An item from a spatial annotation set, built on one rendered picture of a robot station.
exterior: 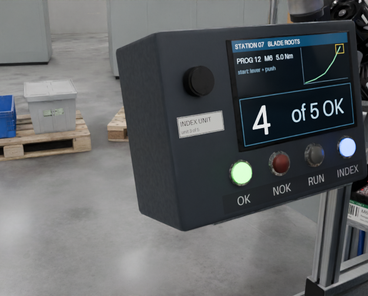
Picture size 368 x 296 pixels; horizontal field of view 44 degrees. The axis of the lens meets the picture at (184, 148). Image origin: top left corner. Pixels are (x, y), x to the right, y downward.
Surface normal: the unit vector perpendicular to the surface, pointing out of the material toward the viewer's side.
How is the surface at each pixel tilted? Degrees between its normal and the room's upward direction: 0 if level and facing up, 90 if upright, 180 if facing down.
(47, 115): 95
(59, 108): 96
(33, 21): 90
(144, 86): 90
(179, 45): 75
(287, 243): 0
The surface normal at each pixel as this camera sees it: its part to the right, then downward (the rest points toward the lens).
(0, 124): 0.32, 0.32
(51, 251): 0.00, -0.94
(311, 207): -0.87, 0.17
